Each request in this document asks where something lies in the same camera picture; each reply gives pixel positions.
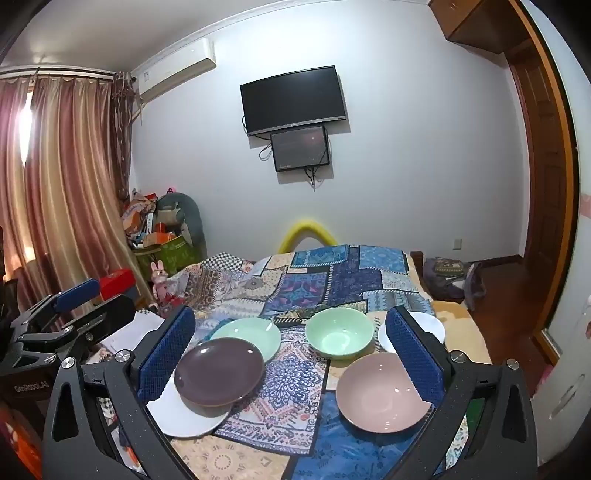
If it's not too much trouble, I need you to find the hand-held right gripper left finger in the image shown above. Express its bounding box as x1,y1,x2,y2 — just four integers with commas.
41,305,199,480

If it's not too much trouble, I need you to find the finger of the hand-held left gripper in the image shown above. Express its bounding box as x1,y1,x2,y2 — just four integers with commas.
21,294,137,360
9,278,101,342

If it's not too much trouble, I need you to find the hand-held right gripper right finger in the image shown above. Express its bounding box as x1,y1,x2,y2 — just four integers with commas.
385,305,539,480

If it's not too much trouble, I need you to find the white bowl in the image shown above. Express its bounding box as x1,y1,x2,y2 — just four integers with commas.
378,311,446,354

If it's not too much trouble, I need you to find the pink bowl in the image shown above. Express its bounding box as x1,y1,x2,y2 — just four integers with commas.
335,352,435,433

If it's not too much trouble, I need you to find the white plate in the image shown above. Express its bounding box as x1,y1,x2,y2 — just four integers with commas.
147,364,232,438

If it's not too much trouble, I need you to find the green bowl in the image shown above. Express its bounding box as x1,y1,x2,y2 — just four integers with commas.
305,307,375,361

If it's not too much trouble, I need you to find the green plate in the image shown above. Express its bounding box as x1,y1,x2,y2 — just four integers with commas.
210,318,282,365

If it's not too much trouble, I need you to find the white paper sheet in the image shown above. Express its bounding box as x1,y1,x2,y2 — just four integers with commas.
99,309,167,356

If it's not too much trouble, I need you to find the red box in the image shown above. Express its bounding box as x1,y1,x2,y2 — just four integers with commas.
99,268,137,301

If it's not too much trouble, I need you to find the purple plate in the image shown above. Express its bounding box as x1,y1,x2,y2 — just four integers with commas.
174,337,266,408

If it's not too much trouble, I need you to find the pink rabbit toy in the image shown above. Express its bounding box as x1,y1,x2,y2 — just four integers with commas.
150,260,171,301

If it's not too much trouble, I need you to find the dark bag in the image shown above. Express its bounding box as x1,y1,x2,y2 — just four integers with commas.
422,257,485,310

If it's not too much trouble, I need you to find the green box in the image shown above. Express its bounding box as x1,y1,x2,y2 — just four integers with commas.
159,235,201,275

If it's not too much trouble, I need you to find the striped pink curtain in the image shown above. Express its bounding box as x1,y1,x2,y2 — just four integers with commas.
0,74,153,315

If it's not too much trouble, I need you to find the patchwork printed blanket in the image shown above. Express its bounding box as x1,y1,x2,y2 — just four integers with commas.
99,244,472,480

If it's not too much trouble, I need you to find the white cabinet with pink stickers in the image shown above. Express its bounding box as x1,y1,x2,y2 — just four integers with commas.
531,185,591,467

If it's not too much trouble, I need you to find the yellow foam arch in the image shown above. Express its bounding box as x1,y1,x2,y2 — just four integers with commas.
277,220,340,254

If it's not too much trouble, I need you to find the patterned sheer curtain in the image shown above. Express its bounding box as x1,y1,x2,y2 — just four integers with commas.
112,71,141,199

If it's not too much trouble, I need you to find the small black monitor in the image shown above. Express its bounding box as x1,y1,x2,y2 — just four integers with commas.
270,126,331,173

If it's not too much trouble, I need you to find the white air conditioner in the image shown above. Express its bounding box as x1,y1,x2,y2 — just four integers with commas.
130,38,217,100

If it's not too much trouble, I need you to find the wooden overhead cabinet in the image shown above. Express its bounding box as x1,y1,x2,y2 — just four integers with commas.
428,0,539,54

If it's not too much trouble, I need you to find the black wall television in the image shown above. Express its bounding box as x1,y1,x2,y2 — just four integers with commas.
239,65,348,137

